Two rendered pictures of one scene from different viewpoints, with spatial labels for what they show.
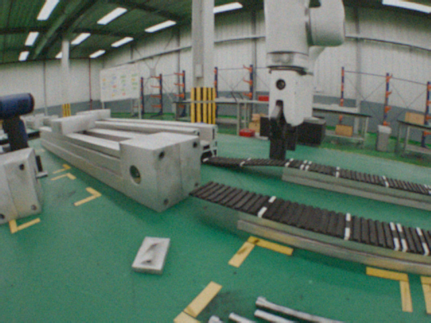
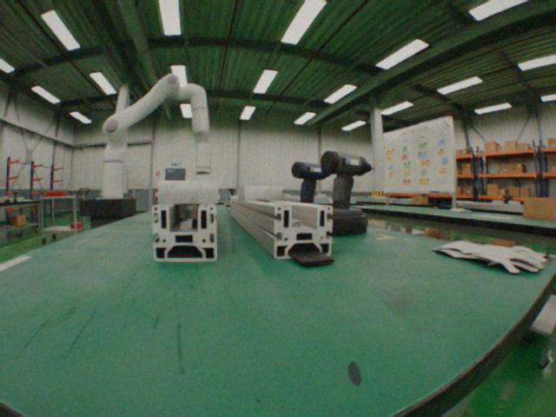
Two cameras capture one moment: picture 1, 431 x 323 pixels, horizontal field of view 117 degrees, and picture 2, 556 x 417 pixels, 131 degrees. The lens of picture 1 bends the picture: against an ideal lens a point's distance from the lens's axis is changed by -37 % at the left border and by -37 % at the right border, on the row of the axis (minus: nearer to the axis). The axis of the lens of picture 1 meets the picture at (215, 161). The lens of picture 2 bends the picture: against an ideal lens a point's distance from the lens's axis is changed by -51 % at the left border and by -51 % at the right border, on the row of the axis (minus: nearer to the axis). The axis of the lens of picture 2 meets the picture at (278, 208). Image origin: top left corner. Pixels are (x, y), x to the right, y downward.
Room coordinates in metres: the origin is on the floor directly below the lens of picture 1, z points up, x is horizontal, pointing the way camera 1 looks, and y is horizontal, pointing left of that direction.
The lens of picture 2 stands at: (1.13, 1.03, 0.88)
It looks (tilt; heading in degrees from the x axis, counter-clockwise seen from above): 3 degrees down; 221
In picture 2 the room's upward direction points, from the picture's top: 1 degrees clockwise
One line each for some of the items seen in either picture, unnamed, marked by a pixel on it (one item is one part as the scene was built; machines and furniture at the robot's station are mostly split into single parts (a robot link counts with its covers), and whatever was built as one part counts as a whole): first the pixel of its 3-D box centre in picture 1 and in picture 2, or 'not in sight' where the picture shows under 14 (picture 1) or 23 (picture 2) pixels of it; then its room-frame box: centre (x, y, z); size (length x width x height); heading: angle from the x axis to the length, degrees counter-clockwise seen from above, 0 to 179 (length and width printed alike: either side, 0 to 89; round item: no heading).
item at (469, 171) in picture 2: not in sight; (453, 184); (-10.69, 0.79, 1.57); 2.83 x 0.98 x 3.14; 57
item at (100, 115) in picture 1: (92, 118); (190, 199); (0.87, 0.56, 0.87); 0.16 x 0.11 x 0.07; 56
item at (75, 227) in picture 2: not in sight; (64, 215); (1.15, -4.30, 0.50); 1.03 x 0.55 x 1.01; 152
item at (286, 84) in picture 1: (287, 95); (202, 182); (0.40, -0.14, 0.95); 0.10 x 0.07 x 0.11; 146
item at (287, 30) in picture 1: (288, 24); (203, 155); (0.40, -0.14, 1.09); 0.09 x 0.08 x 0.13; 58
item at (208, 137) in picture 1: (120, 132); (196, 214); (0.73, 0.35, 0.82); 0.80 x 0.10 x 0.09; 56
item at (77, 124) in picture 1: (71, 128); (258, 197); (0.57, 0.46, 0.87); 0.16 x 0.11 x 0.07; 56
